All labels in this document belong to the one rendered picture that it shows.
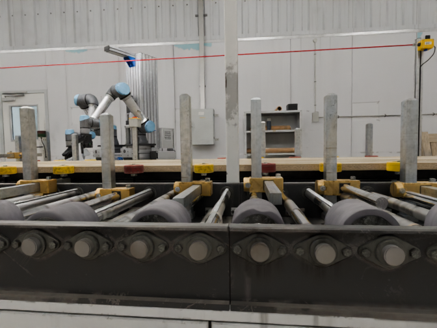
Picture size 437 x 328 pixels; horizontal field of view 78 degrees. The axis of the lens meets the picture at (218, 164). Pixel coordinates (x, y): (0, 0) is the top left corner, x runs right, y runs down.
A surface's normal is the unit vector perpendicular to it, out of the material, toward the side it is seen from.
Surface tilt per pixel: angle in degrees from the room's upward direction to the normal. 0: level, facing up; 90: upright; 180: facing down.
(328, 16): 90
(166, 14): 90
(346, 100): 90
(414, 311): 0
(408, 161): 90
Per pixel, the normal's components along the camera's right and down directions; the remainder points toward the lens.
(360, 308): -0.02, -1.00
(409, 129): -0.11, 0.05
